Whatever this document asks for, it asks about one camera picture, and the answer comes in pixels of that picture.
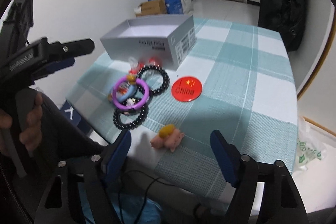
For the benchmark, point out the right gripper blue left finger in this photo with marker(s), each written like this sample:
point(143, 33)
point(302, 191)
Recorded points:
point(114, 156)

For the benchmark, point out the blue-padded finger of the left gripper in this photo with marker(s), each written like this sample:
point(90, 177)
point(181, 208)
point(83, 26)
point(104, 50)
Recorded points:
point(59, 65)

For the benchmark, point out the navy Jordan shoe box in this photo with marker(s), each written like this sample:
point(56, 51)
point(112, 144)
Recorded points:
point(75, 118)

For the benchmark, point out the teal plaid tablecloth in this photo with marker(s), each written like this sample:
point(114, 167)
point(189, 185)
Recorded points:
point(248, 95)

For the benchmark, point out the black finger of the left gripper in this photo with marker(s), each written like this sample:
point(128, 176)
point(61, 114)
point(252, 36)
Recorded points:
point(76, 48)

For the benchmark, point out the grey phone box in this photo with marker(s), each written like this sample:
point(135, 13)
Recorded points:
point(168, 38)

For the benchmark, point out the brown cardboard box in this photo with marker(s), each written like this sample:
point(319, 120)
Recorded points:
point(154, 7)

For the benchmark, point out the blue cardboard box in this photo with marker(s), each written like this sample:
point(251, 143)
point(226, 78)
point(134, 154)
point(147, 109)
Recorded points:
point(173, 6)

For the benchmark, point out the white green plastic bag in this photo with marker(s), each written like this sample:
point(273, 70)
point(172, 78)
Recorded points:
point(308, 147)

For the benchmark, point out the red clear hair clip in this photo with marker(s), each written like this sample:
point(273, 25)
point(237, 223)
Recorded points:
point(135, 66)

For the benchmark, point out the pink pig figurine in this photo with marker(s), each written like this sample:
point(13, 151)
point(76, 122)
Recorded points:
point(168, 137)

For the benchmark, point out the red China badge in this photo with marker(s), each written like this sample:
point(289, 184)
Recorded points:
point(186, 89)

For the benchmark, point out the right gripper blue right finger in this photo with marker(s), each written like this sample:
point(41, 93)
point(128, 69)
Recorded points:
point(227, 156)

